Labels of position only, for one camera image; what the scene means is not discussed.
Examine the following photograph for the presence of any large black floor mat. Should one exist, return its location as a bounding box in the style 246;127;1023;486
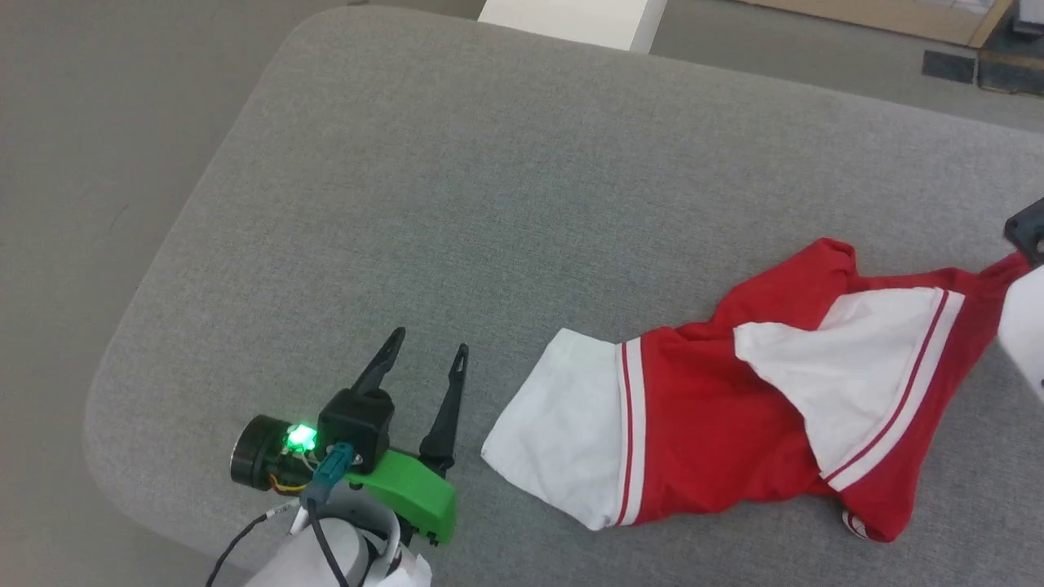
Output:
976;47;1044;96

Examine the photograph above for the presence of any grey upholstered sofa cushion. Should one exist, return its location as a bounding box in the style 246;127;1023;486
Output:
82;4;1044;587

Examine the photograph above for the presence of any white rectangular box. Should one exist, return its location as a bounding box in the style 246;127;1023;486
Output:
476;0;669;55

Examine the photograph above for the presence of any red and white sports jersey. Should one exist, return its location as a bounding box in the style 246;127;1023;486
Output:
480;237;1035;544

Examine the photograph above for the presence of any white paper label tag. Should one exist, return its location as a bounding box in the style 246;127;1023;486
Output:
380;553;434;587

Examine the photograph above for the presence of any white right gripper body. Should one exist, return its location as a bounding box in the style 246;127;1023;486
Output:
998;267;1044;406

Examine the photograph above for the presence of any lemon print partition screen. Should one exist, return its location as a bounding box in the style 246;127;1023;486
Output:
737;0;1018;49

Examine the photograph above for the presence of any small black floor mat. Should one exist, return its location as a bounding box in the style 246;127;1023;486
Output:
922;50;977;85

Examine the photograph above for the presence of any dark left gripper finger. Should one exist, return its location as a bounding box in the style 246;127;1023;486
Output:
418;342;471;479
352;327;407;399

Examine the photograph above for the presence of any grey metal partition foot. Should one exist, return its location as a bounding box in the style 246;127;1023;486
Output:
1010;0;1044;38

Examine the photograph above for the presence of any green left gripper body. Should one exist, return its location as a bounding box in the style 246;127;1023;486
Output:
229;413;458;547

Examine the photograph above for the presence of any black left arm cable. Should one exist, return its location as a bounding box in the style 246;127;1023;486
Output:
204;444;361;587

